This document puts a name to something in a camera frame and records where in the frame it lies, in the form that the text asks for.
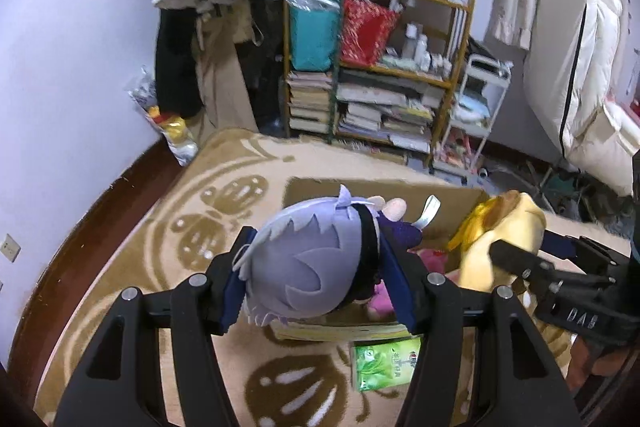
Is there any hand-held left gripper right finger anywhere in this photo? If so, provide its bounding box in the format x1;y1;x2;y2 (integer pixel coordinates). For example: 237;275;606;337
377;232;576;427

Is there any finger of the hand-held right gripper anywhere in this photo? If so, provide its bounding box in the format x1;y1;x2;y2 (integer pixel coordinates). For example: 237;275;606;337
540;229;581;260
489;241;556;283

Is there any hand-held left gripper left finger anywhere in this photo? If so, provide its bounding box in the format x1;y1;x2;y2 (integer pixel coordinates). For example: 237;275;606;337
52;226;258;427

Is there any pink swirl roll plush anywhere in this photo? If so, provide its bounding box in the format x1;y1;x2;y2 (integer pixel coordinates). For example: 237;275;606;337
412;247;451;275

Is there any yellow plush toy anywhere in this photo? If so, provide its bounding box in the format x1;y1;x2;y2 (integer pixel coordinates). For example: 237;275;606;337
447;190;548;295

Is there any purple-haired plush doll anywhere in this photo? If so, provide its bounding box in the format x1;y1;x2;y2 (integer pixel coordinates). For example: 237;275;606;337
232;184;423;328

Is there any printed cardboard box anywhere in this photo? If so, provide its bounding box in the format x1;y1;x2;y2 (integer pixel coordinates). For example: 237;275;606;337
272;177;493;343

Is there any green packet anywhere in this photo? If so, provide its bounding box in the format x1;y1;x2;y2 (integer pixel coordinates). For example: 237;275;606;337
352;338;423;392

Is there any beige patterned blanket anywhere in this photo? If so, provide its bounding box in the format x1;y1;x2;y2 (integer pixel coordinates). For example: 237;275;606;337
35;129;636;427

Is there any plastic bag of snacks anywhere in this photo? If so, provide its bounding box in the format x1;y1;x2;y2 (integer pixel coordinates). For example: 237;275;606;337
127;67;201;168

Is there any pile of books and papers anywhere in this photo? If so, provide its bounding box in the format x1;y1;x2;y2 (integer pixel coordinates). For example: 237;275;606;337
335;72;446;152

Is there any white padded chair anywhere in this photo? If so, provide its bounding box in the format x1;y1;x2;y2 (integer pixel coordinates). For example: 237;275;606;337
522;0;640;198

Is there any white trolley cart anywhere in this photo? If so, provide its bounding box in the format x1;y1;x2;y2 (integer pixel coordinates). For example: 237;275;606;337
440;54;513;172

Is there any stack of books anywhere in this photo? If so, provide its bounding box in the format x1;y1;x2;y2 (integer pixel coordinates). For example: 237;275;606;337
286;69;335;135

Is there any wooden shelf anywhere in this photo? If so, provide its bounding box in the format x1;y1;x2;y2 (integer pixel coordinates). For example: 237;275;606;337
280;0;483;168

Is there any beige coat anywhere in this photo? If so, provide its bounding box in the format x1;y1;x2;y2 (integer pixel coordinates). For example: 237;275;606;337
192;2;261;132

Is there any black hanging garment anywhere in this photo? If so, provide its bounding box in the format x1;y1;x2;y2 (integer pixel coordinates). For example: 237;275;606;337
245;0;288;128

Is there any group of cosmetic bottles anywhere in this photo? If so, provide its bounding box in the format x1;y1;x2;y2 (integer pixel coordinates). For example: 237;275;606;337
397;22;453;72

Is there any black coat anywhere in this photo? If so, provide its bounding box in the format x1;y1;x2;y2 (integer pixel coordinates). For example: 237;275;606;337
155;9;203;120

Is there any red patterned bag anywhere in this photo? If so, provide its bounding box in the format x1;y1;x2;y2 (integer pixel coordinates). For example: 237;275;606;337
340;0;401;65

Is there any teal bag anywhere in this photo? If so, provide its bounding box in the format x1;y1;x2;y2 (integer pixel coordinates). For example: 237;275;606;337
287;0;343;72

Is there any green pole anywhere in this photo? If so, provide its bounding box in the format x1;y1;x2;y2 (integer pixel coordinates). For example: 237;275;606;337
325;0;356;145

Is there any white wall socket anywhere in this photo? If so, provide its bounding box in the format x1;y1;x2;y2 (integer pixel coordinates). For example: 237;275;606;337
0;234;21;263

